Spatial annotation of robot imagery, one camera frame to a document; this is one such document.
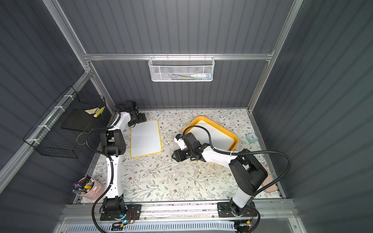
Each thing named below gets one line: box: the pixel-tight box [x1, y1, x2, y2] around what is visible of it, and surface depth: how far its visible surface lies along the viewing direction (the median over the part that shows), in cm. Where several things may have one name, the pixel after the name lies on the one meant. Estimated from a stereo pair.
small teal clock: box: [245, 132, 259, 144], surface depth 101 cm
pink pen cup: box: [71, 174, 105, 201], surface depth 72 cm
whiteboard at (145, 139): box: [130, 119, 163, 159], surface depth 101 cm
